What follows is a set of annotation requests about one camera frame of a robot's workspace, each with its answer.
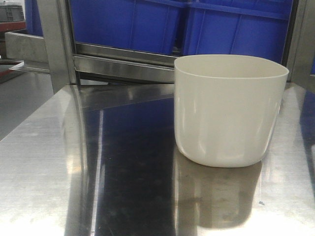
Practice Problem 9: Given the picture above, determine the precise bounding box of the blue crate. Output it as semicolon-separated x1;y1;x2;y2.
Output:
182;0;293;63
70;0;186;55

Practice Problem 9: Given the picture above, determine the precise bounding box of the blue crate upper left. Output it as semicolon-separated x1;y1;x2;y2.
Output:
70;0;186;55

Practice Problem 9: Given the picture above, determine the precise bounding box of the stainless steel shelf rack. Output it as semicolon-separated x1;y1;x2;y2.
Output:
5;0;315;91

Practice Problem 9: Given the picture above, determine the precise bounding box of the stainless steel table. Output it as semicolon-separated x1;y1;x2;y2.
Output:
0;83;315;236

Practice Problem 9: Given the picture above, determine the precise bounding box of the white plastic bin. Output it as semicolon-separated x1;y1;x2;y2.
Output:
174;55;289;168

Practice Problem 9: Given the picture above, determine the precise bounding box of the blue crate upper right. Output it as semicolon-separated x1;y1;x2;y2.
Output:
182;0;293;63

